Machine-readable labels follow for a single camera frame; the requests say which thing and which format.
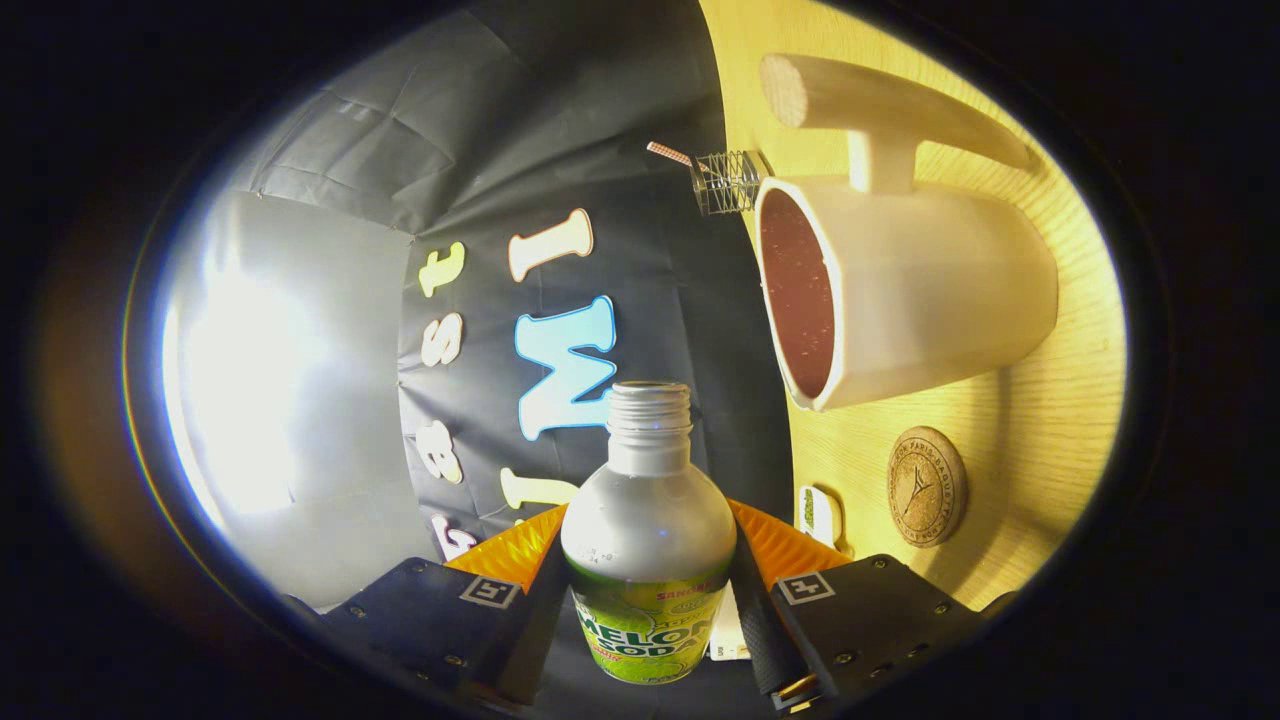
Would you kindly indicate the white divided bean plate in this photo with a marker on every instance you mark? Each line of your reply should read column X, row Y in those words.
column 818, row 515

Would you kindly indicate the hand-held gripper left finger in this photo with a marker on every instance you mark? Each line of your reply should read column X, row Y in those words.
column 545, row 625

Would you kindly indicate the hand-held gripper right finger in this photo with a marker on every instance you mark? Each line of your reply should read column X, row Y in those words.
column 770, row 630

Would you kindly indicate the wooden table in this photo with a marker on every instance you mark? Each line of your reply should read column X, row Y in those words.
column 1000, row 400

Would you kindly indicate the silver green-label juice bottle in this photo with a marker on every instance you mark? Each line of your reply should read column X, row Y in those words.
column 648, row 520

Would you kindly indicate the round cork coaster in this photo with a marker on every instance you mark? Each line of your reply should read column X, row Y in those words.
column 927, row 487

